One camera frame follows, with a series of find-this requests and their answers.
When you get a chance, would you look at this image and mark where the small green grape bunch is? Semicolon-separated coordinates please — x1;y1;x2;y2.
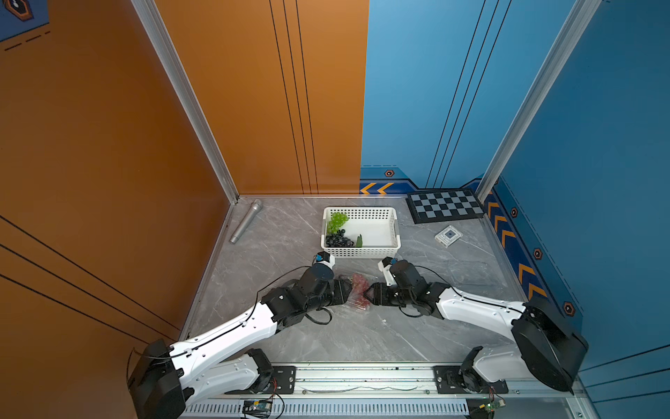
326;212;349;235

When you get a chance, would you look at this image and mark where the black grey chessboard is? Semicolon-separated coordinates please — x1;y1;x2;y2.
406;189;485;225

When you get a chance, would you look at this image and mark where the small black grape bunch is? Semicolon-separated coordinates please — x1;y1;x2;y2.
326;229;356;248

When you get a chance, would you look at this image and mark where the clear clamshell container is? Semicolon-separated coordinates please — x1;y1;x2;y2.
337;272;371;312

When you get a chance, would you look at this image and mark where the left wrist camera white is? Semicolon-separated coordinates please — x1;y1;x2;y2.
312;251;336;270

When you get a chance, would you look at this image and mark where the red grape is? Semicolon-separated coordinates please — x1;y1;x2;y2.
348;273;371;311

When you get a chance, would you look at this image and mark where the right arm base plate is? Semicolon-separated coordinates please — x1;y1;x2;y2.
432;365;509;395

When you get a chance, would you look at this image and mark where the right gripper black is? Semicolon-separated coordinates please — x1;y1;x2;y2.
359;282;415;306

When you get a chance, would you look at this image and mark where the aluminium rail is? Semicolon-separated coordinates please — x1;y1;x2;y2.
151;360;587;400

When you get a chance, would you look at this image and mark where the left green circuit board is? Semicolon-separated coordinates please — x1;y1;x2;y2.
241;399;274;419

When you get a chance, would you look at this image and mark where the silver microphone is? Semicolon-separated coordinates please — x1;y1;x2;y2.
229;199;263;244

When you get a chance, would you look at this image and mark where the green circuit board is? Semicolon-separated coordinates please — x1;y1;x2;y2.
241;399;274;419
479;398;506;417

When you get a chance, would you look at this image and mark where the white perforated plastic basket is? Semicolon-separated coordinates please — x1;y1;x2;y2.
320;207;401;259

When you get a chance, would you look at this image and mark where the right green circuit board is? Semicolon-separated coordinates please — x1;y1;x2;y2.
479;398;506;417

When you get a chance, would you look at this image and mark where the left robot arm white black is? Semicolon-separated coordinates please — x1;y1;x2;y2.
127;259;353;418

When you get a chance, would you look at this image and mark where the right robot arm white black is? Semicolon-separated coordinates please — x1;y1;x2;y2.
364;258;589;393

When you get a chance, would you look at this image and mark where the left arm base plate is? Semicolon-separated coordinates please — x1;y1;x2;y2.
247;366;297;396

